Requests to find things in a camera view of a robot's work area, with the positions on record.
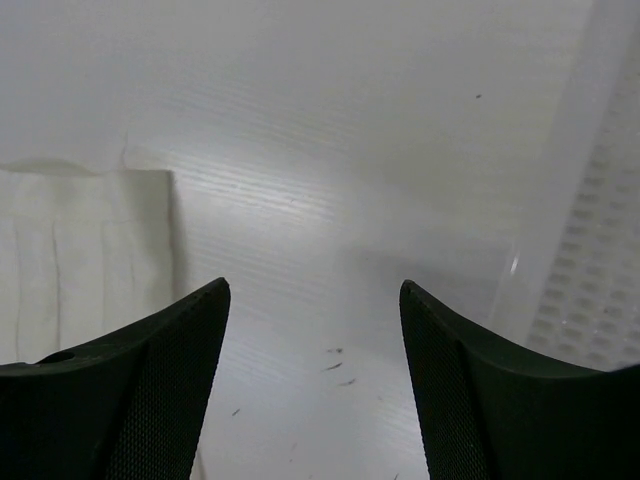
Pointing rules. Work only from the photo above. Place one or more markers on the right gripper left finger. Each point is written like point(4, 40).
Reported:
point(127, 405)

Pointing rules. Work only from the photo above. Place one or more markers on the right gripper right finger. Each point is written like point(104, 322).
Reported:
point(491, 409)

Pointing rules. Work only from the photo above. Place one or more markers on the white pleated skirt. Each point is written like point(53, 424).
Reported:
point(82, 255)

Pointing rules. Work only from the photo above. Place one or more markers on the white plastic basket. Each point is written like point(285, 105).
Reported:
point(570, 289)

